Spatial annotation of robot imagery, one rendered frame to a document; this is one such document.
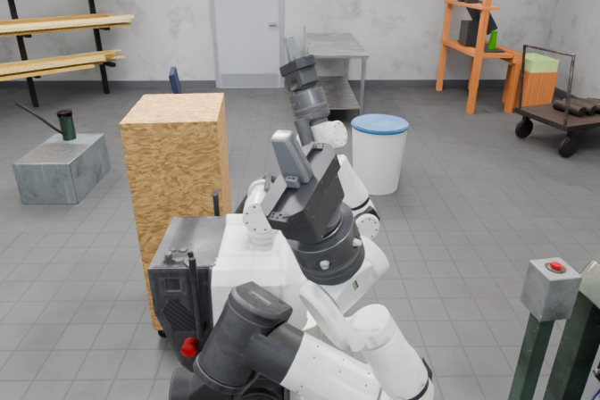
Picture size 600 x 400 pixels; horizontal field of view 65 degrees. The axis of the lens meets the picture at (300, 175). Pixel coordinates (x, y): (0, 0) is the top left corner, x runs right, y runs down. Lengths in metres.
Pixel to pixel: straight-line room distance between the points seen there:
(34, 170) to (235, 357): 3.82
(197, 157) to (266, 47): 5.78
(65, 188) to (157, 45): 4.25
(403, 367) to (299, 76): 0.69
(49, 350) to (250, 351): 2.27
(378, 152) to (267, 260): 3.21
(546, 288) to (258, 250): 1.14
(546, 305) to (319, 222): 1.40
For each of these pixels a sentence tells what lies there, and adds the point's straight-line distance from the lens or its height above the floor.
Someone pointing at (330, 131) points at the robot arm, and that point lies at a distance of 1.12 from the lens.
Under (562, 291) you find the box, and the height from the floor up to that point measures 0.88.
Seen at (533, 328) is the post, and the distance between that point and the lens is 1.98.
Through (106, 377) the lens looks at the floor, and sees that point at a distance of 2.72.
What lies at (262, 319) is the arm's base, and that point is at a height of 1.38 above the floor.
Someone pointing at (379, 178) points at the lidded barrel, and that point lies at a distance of 4.16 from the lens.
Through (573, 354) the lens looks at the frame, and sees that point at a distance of 2.16.
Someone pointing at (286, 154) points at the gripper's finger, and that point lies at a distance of 0.49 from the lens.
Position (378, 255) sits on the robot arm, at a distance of 0.65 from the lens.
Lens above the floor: 1.88
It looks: 24 degrees down
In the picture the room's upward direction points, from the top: straight up
